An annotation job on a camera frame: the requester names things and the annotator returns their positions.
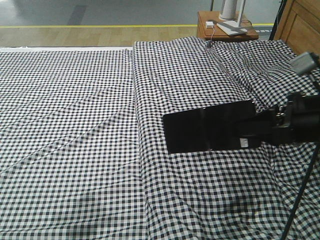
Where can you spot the wooden headboard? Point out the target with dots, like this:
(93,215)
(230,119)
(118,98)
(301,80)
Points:
(299,26)

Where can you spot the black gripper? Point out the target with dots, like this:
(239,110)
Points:
(299,122)

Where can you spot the checkered duvet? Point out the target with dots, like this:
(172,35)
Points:
(216,195)

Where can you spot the black foldable phone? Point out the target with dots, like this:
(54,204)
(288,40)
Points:
(209,128)

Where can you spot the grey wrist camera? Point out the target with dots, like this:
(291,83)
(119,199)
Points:
(305,63)

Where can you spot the white charger block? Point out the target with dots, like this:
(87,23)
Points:
(209,24)

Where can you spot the wooden nightstand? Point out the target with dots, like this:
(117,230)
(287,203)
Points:
(217,34)

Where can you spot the checkered bed sheet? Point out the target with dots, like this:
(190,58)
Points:
(69,161)

